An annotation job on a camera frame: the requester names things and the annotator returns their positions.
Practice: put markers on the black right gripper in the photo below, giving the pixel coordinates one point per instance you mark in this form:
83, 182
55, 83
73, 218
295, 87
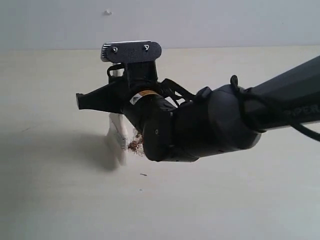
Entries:
138, 98

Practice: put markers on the wide wooden paint brush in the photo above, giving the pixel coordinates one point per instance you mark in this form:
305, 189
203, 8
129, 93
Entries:
116, 141

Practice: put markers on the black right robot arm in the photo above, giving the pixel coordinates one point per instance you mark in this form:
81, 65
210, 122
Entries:
178, 126

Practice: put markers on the pile of beans and rice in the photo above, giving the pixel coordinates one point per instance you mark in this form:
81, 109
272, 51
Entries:
135, 144

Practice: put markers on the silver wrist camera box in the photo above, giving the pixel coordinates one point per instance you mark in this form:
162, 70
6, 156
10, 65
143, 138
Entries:
132, 60

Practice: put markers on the white wall plug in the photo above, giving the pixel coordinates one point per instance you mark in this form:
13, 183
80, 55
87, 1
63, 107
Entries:
107, 12

